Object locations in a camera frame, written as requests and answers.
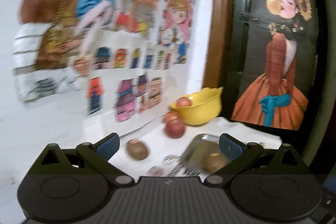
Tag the brown kiwi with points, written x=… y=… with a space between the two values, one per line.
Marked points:
x=137 y=150
x=214 y=162

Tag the metal tray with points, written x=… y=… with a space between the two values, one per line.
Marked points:
x=200 y=146

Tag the yellow flower-shaped bowl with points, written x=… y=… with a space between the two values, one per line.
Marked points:
x=205 y=106

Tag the apple inside yellow bowl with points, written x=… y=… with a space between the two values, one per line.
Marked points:
x=183 y=102

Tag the white printed table cloth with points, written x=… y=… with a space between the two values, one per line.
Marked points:
x=165 y=152

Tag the red apple back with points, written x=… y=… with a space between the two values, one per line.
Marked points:
x=171 y=116

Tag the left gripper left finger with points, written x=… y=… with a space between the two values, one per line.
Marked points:
x=88 y=157

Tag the brown wooden door frame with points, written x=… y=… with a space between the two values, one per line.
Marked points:
x=220 y=35

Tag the bubblegum girl poster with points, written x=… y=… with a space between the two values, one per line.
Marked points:
x=279 y=65

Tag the houses drawing paper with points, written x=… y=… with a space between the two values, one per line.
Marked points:
x=131 y=82

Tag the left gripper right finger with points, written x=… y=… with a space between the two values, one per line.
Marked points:
x=253 y=158

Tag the girl with teddy drawing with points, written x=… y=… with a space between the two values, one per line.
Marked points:
x=177 y=20

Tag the red apple front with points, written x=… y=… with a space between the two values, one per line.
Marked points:
x=175 y=129

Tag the red apple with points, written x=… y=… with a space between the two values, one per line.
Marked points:
x=171 y=116
x=175 y=129

